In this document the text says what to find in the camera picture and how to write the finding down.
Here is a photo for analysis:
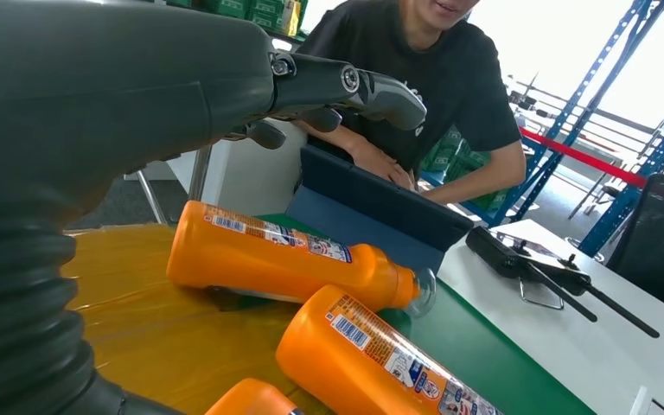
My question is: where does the green plastic crate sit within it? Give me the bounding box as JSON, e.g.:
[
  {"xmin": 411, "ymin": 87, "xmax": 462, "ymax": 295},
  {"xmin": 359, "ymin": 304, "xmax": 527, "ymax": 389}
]
[
  {"xmin": 419, "ymin": 126, "xmax": 509, "ymax": 213},
  {"xmin": 165, "ymin": 0, "xmax": 309, "ymax": 38}
]

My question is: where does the person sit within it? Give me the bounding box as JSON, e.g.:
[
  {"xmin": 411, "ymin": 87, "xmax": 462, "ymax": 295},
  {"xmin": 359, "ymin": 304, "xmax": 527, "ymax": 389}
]
[{"xmin": 294, "ymin": 0, "xmax": 528, "ymax": 206}]

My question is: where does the grey metal table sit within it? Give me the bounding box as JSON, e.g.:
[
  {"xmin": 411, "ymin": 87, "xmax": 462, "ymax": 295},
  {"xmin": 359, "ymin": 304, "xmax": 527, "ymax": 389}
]
[{"xmin": 134, "ymin": 144, "xmax": 214, "ymax": 226}]

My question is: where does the black remote controller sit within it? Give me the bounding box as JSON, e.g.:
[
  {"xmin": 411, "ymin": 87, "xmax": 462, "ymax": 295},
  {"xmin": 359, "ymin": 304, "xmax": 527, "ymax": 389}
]
[{"xmin": 464, "ymin": 225, "xmax": 661, "ymax": 340}]

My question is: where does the green table mat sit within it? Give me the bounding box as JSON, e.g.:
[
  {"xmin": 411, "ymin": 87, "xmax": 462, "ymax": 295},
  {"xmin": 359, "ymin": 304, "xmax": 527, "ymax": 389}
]
[{"xmin": 254, "ymin": 213, "xmax": 597, "ymax": 415}]

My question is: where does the yellow plastic sheet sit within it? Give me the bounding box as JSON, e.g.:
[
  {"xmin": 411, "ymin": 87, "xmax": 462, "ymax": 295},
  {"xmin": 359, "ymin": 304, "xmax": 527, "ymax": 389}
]
[{"xmin": 61, "ymin": 223, "xmax": 336, "ymax": 415}]

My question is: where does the blue metal rack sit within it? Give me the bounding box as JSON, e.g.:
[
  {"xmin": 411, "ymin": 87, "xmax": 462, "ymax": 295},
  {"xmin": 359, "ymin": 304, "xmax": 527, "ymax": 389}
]
[{"xmin": 483, "ymin": 0, "xmax": 664, "ymax": 259}]

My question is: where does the black carrying case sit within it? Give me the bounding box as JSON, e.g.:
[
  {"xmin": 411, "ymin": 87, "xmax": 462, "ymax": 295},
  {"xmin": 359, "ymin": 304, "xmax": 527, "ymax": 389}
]
[{"xmin": 604, "ymin": 173, "xmax": 664, "ymax": 306}]

